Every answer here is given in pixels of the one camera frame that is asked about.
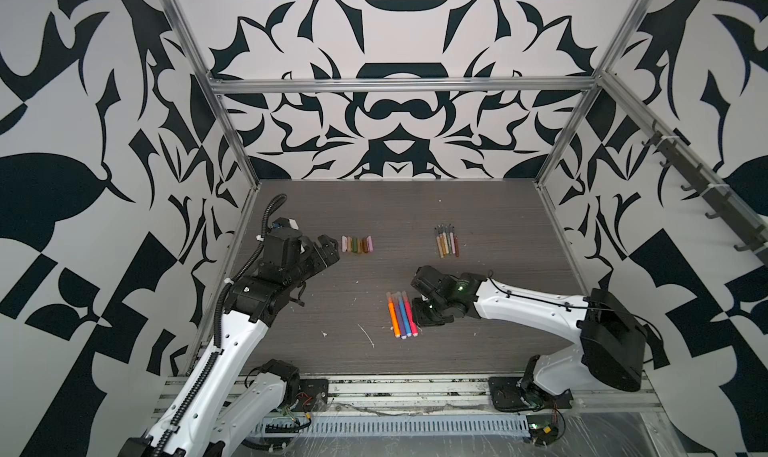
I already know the circuit board with green light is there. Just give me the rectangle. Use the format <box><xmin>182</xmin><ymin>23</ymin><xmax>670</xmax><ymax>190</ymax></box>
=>
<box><xmin>526</xmin><ymin>413</ymin><xmax>567</xmax><ymax>447</ymax></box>

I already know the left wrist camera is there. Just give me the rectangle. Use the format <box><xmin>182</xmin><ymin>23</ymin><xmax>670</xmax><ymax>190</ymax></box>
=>
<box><xmin>271</xmin><ymin>217</ymin><xmax>300</xmax><ymax>230</ymax></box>

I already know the brown marker pen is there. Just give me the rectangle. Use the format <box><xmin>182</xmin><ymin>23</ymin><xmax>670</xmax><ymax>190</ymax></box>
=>
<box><xmin>438</xmin><ymin>225</ymin><xmax>450</xmax><ymax>256</ymax></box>

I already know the aluminium frame crossbar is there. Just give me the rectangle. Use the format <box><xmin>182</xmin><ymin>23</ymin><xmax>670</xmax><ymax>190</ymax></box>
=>
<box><xmin>209</xmin><ymin>76</ymin><xmax>596</xmax><ymax>94</ymax></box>

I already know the olive tan marker pen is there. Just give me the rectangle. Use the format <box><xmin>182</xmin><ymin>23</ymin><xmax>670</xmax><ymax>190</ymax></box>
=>
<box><xmin>442</xmin><ymin>225</ymin><xmax>453</xmax><ymax>255</ymax></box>

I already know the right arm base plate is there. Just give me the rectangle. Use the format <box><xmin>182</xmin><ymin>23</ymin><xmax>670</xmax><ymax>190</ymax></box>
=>
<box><xmin>488</xmin><ymin>376</ymin><xmax>573</xmax><ymax>413</ymax></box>

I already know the pink red marker pen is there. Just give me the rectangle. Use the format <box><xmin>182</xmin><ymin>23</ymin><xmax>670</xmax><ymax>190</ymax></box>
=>
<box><xmin>402</xmin><ymin>291</ymin><xmax>419</xmax><ymax>337</ymax></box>

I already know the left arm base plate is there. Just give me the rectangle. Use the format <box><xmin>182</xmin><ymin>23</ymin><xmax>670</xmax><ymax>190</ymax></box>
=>
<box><xmin>289</xmin><ymin>378</ymin><xmax>330</xmax><ymax>413</ymax></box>

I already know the white slotted cable duct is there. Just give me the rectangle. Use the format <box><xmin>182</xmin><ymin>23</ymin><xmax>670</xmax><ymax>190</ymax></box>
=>
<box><xmin>250</xmin><ymin>415</ymin><xmax>529</xmax><ymax>438</ymax></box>

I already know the orange marker pen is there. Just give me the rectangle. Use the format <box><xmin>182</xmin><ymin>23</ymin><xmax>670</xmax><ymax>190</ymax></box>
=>
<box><xmin>386</xmin><ymin>292</ymin><xmax>402</xmax><ymax>339</ymax></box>

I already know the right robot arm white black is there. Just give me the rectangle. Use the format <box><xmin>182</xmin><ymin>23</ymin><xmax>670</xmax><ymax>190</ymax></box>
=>
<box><xmin>411</xmin><ymin>265</ymin><xmax>647</xmax><ymax>409</ymax></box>

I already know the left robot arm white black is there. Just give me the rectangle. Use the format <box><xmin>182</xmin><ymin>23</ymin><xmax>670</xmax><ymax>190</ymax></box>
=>
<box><xmin>119</xmin><ymin>219</ymin><xmax>339</xmax><ymax>456</ymax></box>

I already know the grey hook rack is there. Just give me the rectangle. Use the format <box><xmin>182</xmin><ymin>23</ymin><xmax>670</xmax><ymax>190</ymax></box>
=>
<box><xmin>643</xmin><ymin>121</ymin><xmax>767</xmax><ymax>266</ymax></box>

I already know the aluminium front rail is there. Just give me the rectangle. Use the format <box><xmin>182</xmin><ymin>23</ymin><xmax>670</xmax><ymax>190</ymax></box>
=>
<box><xmin>318</xmin><ymin>374</ymin><xmax>663</xmax><ymax>414</ymax></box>

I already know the blue marker pen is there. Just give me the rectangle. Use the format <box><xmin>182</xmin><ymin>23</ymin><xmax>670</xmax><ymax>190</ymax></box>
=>
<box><xmin>397</xmin><ymin>292</ymin><xmax>412</xmax><ymax>338</ymax></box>

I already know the purple marker pen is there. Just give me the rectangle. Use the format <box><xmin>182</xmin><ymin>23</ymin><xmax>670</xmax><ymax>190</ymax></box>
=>
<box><xmin>392</xmin><ymin>297</ymin><xmax>407</xmax><ymax>339</ymax></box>

